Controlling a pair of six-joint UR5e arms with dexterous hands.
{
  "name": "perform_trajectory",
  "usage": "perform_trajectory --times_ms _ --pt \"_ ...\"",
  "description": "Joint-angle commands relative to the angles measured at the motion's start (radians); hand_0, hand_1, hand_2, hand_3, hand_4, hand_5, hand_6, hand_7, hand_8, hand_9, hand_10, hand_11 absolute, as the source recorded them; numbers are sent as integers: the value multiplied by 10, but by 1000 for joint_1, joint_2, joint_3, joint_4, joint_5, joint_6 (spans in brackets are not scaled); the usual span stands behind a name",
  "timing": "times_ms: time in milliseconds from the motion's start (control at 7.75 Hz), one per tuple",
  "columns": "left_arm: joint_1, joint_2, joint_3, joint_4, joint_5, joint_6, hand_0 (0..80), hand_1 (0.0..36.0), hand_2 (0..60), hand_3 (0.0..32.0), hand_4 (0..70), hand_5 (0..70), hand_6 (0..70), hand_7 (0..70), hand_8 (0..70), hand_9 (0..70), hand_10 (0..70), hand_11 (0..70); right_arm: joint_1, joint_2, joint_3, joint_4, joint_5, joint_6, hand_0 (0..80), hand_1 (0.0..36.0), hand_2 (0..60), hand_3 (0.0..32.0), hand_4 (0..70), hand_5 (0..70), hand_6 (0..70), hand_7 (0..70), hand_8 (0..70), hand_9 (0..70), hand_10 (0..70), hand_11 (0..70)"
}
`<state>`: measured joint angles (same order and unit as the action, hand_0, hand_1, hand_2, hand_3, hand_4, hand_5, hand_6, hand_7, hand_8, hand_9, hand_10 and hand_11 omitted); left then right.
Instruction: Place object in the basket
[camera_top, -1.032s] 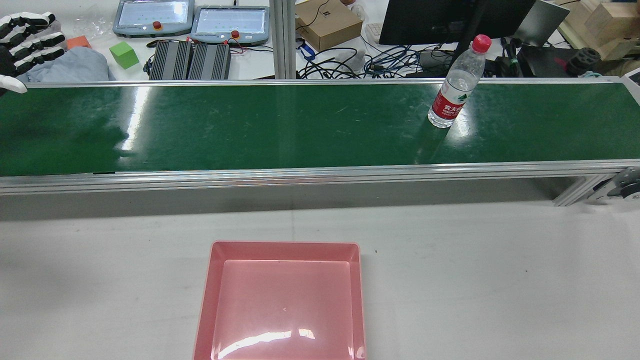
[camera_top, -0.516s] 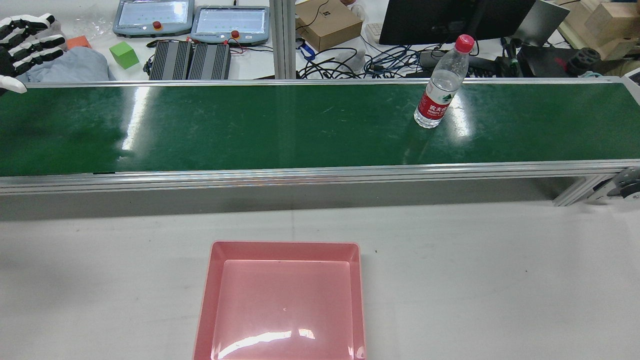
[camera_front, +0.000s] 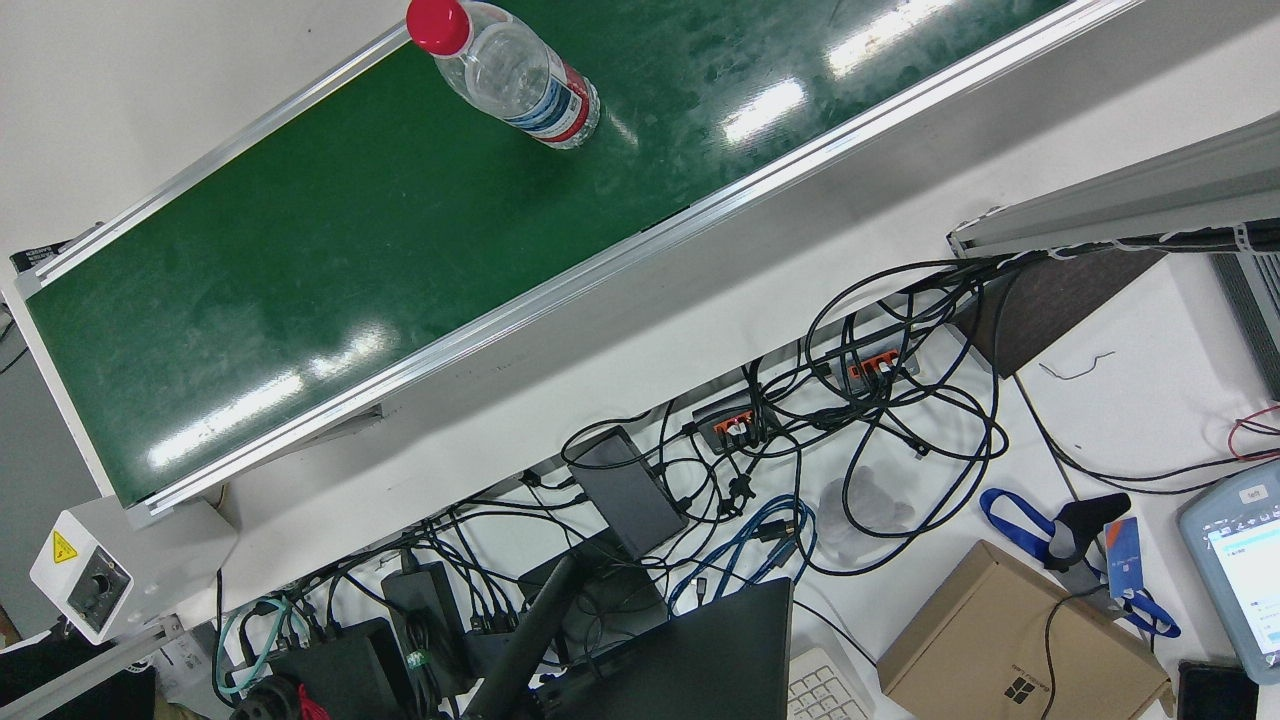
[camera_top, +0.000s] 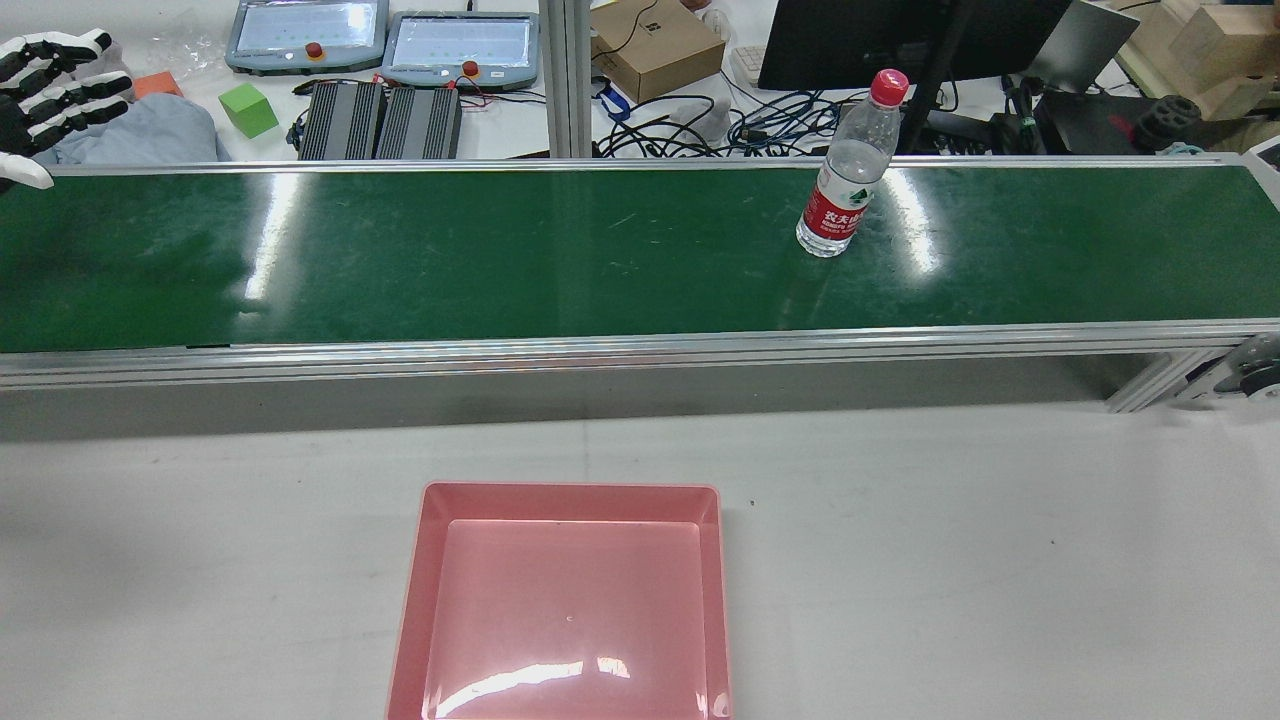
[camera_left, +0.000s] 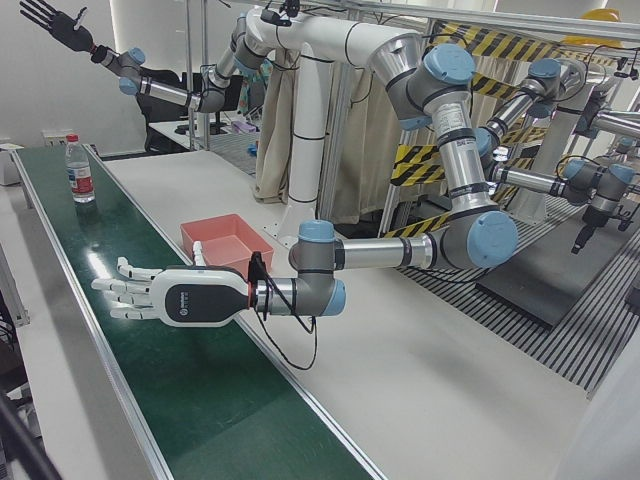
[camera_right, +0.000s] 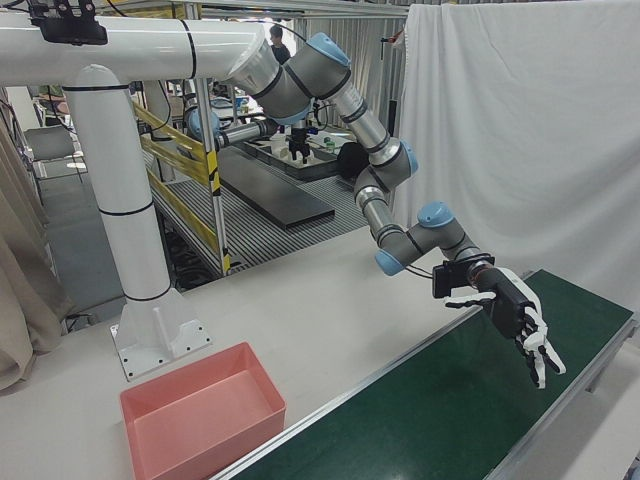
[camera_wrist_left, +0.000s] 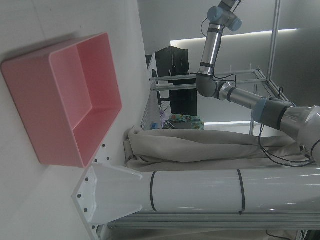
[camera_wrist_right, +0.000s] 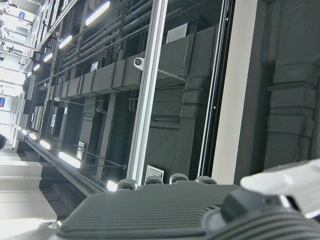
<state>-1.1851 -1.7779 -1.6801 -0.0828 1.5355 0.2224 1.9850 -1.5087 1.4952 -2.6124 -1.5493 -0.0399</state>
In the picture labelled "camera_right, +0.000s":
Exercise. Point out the robot hand black white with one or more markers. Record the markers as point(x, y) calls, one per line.
point(510, 305)

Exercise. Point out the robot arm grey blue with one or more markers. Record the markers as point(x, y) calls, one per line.
point(320, 75)

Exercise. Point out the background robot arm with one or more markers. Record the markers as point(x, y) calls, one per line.
point(240, 132)

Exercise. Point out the pink plastic basket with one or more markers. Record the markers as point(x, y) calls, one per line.
point(200, 400)

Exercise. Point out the white curtain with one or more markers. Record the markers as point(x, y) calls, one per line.
point(525, 125)

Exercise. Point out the black round bag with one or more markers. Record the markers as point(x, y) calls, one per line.
point(352, 160)

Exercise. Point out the black background conveyor belt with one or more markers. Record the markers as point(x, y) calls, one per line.
point(280, 195)

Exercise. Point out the background black gripper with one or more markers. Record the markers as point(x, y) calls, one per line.
point(298, 147)

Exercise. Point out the person in dark clothes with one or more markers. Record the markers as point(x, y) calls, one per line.
point(280, 50)

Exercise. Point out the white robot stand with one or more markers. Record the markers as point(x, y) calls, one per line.
point(125, 200)

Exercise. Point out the beige fabric trousers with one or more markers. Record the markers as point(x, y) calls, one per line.
point(20, 300)

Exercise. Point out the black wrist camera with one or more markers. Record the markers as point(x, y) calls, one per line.
point(445, 280)

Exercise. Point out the green conveyor belt aluminium frame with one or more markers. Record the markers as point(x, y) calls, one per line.
point(425, 400)

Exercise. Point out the yellow guard rail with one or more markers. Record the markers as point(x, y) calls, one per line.
point(200, 150)

